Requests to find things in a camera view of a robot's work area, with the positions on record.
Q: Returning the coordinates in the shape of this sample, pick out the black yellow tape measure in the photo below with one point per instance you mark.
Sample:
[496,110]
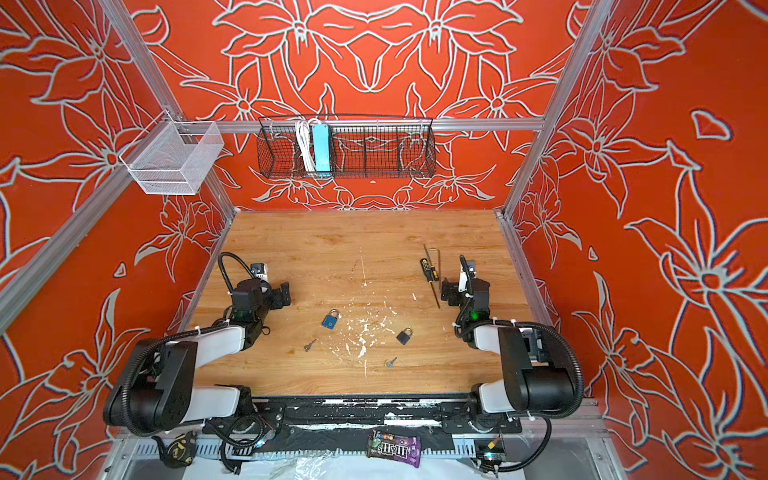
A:
[180,453]

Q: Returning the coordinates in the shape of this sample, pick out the thin metal rod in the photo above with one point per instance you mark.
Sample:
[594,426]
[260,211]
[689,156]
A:
[439,270]

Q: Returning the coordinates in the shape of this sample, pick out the blue padlock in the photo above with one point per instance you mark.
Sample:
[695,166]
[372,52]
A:
[330,320]

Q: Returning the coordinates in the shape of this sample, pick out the clear plastic sheet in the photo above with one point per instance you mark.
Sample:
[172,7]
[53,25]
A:
[321,466]

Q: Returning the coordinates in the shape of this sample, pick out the blue white box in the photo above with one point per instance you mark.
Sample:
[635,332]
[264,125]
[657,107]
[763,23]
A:
[321,144]

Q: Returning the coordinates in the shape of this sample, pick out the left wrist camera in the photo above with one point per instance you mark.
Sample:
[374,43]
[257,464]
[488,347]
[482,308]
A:
[259,270]

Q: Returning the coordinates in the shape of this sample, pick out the clear mesh basket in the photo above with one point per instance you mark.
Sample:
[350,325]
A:
[168,160]

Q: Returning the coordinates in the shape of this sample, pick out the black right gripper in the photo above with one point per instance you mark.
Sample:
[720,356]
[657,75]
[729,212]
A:
[452,291]

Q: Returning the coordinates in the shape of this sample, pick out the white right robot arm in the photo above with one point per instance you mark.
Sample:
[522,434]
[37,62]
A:
[541,374]

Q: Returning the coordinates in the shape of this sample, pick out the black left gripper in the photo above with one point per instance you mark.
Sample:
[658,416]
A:
[274,294]

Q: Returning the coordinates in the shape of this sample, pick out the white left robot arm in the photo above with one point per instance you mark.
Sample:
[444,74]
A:
[156,390]

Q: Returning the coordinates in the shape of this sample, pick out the purple candy bag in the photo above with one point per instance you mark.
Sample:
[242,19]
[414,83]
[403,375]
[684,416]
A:
[398,448]

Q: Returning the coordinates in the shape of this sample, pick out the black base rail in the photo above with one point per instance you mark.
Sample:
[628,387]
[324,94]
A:
[443,422]

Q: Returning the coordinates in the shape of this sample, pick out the black padlock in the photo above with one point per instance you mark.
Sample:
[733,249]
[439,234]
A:
[404,336]

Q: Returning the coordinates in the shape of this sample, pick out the black wire basket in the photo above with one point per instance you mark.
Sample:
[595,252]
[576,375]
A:
[361,147]

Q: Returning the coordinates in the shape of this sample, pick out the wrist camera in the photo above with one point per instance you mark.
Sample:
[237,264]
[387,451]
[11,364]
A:
[467,274]
[259,270]

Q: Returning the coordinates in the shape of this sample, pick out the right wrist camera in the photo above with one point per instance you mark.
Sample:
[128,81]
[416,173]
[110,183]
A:
[467,274]

